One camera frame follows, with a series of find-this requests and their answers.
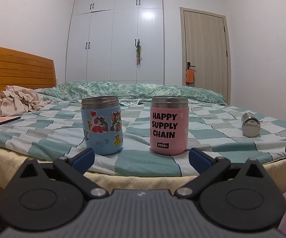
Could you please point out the green checked bed sheet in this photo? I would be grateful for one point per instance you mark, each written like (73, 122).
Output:
(58, 129)

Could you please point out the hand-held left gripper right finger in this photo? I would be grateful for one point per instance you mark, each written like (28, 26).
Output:
(199, 160)

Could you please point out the pink floral crumpled cloth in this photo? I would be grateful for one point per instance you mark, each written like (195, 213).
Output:
(19, 101)

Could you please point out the pink printed cup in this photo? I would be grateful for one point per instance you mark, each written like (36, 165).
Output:
(169, 141)

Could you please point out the beige wooden door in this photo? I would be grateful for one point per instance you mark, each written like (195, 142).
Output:
(205, 42)

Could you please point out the orange hanging ornament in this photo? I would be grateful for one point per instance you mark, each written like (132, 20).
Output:
(189, 76)

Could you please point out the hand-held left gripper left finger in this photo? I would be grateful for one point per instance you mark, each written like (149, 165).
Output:
(84, 159)

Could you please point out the white wardrobe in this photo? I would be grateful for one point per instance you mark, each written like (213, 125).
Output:
(123, 42)

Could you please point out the wooden headboard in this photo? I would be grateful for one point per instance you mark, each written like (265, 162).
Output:
(16, 74)

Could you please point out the green floral quilt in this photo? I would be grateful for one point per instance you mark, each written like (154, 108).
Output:
(133, 89)

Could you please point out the green hanging ornament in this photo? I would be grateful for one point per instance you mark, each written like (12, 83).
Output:
(138, 50)

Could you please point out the blue cartoon sticker cup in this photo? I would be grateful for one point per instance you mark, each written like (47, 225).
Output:
(103, 133)

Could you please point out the silver steel cup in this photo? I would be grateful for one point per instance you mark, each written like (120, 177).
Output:
(251, 128)

